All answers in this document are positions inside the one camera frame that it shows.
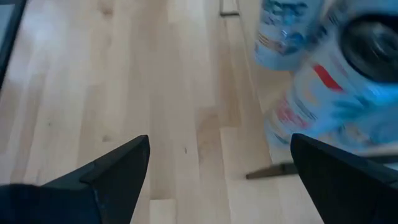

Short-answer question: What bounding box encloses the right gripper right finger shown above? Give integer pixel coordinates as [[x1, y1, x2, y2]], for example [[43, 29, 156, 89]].
[[290, 133, 398, 224]]

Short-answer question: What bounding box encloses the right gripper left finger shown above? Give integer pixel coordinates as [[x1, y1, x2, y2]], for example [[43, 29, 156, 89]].
[[0, 135, 151, 224]]

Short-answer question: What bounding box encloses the slim white can red print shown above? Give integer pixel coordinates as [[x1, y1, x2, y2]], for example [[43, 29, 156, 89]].
[[263, 0, 398, 170]]

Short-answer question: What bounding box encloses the slim white can blue print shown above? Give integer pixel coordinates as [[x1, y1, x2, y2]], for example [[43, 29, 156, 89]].
[[253, 0, 327, 72]]

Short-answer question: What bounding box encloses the black aluminium table frame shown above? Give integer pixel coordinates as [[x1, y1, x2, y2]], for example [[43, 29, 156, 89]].
[[0, 0, 27, 88]]

